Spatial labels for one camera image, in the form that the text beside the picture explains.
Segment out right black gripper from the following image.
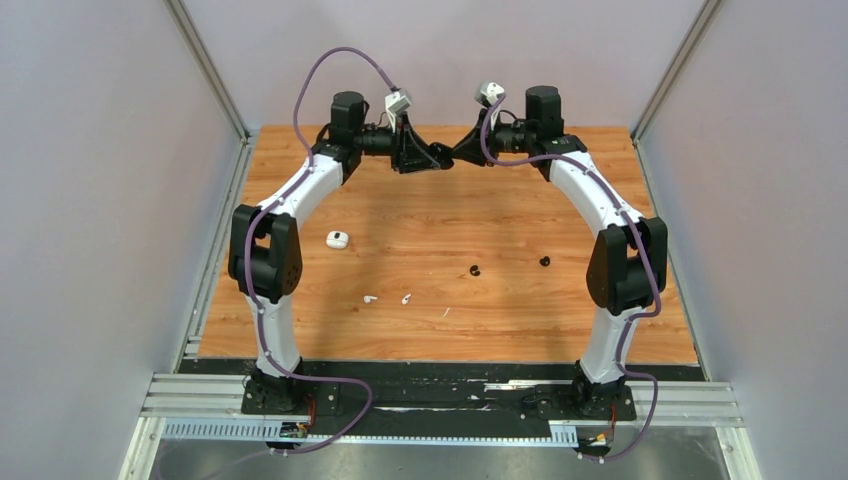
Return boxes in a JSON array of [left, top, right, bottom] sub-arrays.
[[450, 109, 535, 168]]

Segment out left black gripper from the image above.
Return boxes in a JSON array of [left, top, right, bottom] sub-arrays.
[[352, 111, 439, 175]]

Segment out black earbud charging case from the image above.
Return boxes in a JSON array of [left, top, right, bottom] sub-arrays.
[[428, 142, 454, 170]]

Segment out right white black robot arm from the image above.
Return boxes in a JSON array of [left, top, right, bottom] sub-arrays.
[[453, 81, 668, 418]]

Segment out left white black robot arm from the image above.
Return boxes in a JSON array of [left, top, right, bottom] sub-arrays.
[[228, 91, 453, 414]]

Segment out white earbud charging case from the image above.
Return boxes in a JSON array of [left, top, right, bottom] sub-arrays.
[[325, 231, 350, 250]]

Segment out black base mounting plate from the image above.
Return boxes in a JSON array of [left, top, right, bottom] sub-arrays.
[[176, 358, 708, 439]]

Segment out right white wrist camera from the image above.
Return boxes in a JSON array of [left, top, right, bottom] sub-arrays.
[[474, 81, 505, 108]]

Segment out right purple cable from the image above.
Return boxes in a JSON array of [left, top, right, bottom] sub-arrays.
[[478, 93, 664, 463]]

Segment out purple cable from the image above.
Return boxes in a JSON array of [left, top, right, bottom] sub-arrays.
[[242, 46, 375, 458], [478, 93, 664, 463]]

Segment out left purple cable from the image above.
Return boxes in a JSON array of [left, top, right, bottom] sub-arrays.
[[242, 46, 375, 458]]

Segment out right aluminium corner post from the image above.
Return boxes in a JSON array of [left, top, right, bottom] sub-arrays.
[[630, 0, 725, 146]]

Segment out aluminium corner post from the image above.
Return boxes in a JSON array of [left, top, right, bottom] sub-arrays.
[[630, 0, 725, 146], [163, 0, 251, 143]]

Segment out left aluminium corner post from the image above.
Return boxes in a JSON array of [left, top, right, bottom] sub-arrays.
[[163, 0, 251, 143]]

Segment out white slotted cable duct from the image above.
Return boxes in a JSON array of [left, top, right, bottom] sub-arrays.
[[161, 418, 579, 448]]

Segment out aluminium frame rail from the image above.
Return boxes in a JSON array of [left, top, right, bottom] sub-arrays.
[[140, 374, 745, 428]]

